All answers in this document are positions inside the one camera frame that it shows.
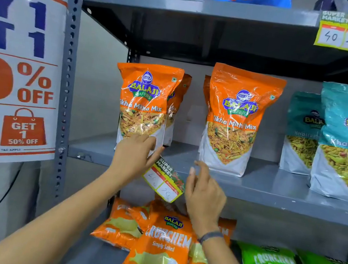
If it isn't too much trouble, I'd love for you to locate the yellow green price tag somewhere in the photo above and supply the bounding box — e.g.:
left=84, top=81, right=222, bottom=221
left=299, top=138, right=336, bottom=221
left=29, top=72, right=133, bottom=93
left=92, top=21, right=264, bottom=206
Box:
left=138, top=154, right=190, bottom=205
left=313, top=7, right=348, bottom=52

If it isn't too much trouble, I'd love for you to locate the orange snack mix pouch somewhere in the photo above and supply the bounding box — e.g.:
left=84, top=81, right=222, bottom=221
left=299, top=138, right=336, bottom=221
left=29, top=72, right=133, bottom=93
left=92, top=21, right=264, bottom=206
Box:
left=198, top=75, right=214, bottom=116
left=160, top=71, right=193, bottom=149
left=195, top=62, right=288, bottom=183
left=103, top=58, right=185, bottom=160

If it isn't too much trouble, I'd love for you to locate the person's left forearm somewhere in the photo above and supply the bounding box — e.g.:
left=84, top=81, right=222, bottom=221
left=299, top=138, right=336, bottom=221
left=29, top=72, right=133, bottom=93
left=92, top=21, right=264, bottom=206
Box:
left=0, top=149, right=133, bottom=264

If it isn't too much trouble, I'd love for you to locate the white promotional poster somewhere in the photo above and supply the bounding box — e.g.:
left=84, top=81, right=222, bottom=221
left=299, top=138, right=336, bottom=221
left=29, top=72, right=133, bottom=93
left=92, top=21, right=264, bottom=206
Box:
left=0, top=0, right=81, bottom=180

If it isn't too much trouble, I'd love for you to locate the person's right hand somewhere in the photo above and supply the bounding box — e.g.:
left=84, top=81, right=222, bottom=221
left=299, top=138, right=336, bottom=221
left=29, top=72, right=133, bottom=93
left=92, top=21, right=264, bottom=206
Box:
left=177, top=159, right=233, bottom=242

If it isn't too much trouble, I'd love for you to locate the dark wristband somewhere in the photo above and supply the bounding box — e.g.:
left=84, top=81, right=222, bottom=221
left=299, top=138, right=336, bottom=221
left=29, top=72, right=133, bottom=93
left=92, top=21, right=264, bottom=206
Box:
left=197, top=228, right=225, bottom=248

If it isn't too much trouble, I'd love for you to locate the grey metal shelf rack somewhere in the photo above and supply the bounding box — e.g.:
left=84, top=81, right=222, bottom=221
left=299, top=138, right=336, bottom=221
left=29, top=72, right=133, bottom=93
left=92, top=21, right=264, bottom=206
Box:
left=20, top=0, right=348, bottom=264

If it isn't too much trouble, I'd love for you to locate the person's left hand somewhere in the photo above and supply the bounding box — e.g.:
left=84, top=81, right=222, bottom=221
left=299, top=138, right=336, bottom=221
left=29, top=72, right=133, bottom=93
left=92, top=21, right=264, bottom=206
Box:
left=106, top=128, right=167, bottom=194

